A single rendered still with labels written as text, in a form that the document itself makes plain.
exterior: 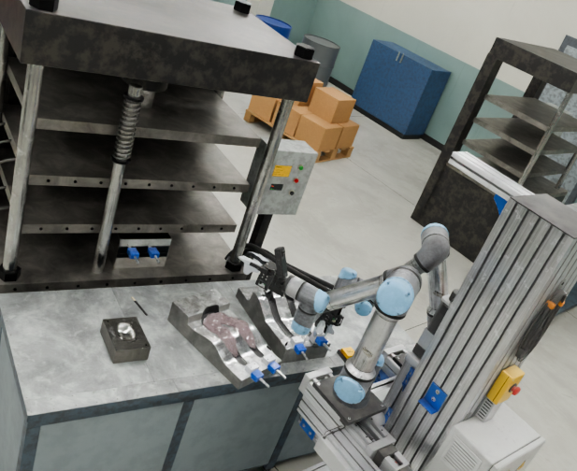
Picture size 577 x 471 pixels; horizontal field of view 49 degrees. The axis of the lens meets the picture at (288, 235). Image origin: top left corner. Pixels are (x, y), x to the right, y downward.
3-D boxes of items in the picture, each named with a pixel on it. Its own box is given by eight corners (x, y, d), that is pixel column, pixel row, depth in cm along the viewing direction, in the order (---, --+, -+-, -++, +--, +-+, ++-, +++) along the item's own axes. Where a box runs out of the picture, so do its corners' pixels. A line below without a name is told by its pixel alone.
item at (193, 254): (245, 281, 354) (248, 273, 351) (-8, 295, 280) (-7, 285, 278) (190, 204, 411) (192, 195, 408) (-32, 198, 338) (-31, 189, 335)
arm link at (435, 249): (457, 261, 253) (365, 323, 273) (455, 249, 263) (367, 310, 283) (439, 241, 251) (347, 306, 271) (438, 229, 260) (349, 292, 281)
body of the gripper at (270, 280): (252, 283, 232) (281, 299, 229) (261, 263, 229) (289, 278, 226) (261, 278, 239) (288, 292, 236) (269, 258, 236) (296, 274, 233)
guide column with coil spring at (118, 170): (93, 325, 325) (144, 89, 265) (82, 326, 322) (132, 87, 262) (90, 318, 329) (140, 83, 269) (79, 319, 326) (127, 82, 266)
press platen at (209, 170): (247, 192, 331) (250, 184, 329) (25, 184, 269) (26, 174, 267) (194, 130, 382) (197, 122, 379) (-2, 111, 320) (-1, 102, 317)
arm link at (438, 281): (427, 344, 285) (420, 235, 263) (427, 325, 298) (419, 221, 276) (455, 343, 282) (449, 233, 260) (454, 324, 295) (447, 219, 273)
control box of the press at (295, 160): (247, 355, 414) (321, 156, 346) (206, 361, 397) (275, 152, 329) (233, 333, 429) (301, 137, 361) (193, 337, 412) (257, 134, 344)
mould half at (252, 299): (324, 357, 306) (334, 335, 300) (280, 363, 291) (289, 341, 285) (277, 293, 340) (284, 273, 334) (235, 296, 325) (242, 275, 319)
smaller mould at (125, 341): (148, 359, 266) (151, 347, 263) (112, 363, 258) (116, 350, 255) (133, 328, 280) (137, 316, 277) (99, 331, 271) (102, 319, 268)
